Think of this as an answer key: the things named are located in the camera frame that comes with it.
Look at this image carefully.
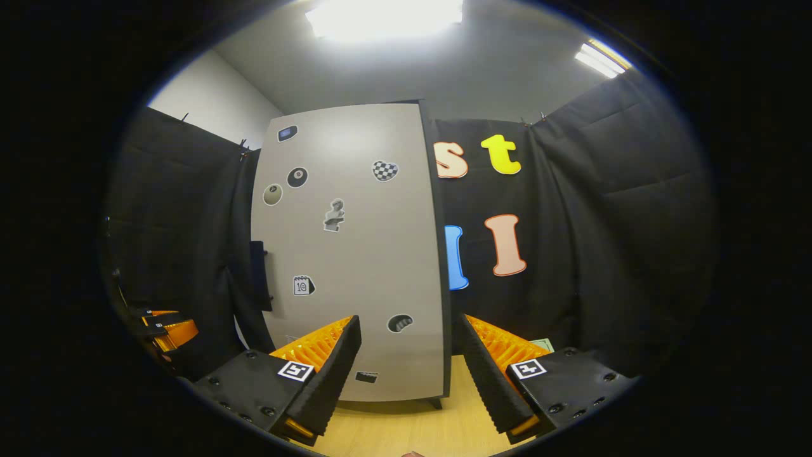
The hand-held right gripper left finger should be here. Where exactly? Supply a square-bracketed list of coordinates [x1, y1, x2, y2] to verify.
[190, 314, 363, 446]

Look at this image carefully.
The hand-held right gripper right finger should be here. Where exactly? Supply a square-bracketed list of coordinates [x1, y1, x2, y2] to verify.
[455, 313, 638, 446]

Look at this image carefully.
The black cabinet door handle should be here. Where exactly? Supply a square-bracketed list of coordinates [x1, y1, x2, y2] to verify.
[249, 240, 274, 312]

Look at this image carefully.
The grey cabinet door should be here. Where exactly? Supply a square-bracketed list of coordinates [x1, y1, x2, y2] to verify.
[251, 102, 445, 404]

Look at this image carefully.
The black backdrop cloth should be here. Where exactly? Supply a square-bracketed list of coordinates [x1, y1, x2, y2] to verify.
[101, 67, 721, 381]

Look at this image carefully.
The narrow ceiling light panel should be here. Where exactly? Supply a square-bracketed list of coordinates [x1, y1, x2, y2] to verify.
[574, 39, 633, 78]

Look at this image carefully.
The large ceiling light panel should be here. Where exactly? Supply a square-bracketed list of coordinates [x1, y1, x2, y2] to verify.
[304, 0, 464, 44]

